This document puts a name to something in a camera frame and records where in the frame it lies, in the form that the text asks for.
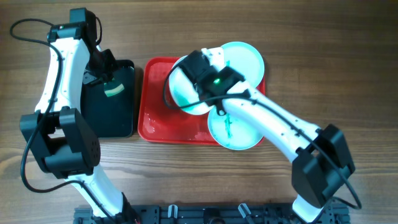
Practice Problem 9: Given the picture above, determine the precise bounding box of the green yellow sponge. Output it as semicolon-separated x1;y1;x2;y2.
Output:
104;81;124;97

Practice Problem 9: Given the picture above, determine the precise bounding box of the white plate green stain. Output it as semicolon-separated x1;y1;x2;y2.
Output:
221;42;265;87
208;108;263;151
168;56;213;116

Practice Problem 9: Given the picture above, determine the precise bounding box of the white plate bottom green stain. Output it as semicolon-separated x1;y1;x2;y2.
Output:
208;108;263;151

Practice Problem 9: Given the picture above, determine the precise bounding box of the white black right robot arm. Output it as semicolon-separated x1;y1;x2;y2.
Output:
174;50;361;223

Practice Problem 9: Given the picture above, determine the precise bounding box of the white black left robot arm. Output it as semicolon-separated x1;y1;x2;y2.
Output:
20;7;141;223

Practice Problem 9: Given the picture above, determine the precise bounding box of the black water tray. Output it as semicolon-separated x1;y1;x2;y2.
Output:
80;60;135;139

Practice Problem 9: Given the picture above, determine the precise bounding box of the red plastic tray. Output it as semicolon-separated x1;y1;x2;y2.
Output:
137;56;267;146

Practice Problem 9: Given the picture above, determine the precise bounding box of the white plate top green stain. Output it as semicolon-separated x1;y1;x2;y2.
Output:
221;42;265;87

